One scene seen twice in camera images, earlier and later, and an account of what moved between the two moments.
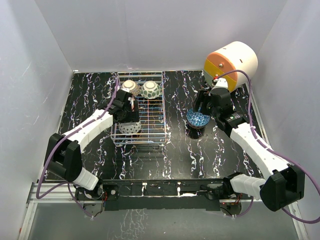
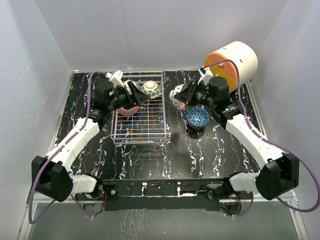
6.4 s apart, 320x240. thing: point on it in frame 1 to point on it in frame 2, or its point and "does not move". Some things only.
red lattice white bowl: (197, 119) does not move
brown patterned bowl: (133, 88) does not move
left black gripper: (133, 115) to (139, 97)
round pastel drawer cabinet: (237, 56) does not move
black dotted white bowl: (129, 127) to (177, 103)
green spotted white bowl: (151, 90) does not move
